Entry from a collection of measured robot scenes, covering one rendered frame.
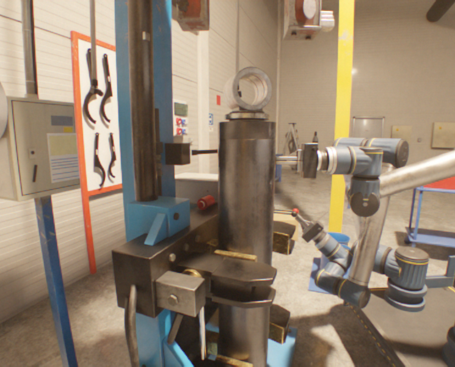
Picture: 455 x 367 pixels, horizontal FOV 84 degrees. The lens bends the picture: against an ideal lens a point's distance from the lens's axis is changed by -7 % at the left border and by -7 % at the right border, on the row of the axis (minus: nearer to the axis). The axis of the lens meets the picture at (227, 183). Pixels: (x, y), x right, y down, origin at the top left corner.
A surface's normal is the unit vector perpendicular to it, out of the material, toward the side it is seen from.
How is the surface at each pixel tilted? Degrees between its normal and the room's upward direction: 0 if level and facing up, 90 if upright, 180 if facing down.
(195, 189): 90
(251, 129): 90
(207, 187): 90
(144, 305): 90
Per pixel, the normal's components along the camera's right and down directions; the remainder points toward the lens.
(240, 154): -0.27, 0.17
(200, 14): -0.04, 0.18
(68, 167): 0.93, 0.07
